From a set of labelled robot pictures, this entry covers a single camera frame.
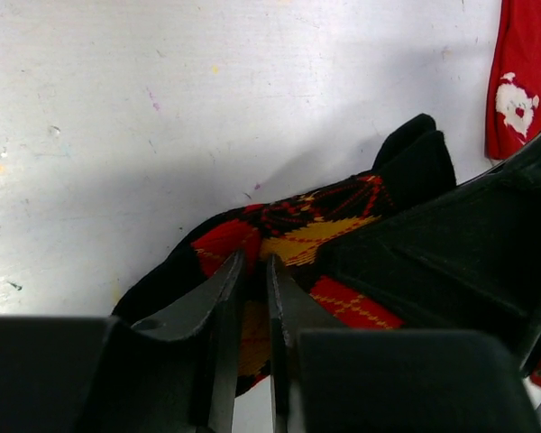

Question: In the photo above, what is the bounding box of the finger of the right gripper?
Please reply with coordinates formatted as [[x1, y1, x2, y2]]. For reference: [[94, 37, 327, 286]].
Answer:
[[319, 133, 541, 373]]

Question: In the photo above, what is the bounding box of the red orange argyle sock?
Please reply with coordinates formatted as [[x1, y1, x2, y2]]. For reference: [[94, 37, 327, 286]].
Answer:
[[113, 114, 455, 394]]

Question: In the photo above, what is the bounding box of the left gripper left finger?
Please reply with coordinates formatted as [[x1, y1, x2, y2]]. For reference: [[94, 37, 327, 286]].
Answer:
[[132, 251, 246, 432]]

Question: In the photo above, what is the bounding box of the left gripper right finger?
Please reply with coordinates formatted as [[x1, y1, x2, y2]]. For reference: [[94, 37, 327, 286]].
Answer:
[[266, 254, 345, 433]]

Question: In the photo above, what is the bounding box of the red christmas sock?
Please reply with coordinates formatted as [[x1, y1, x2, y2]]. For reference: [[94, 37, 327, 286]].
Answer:
[[485, 0, 541, 161]]

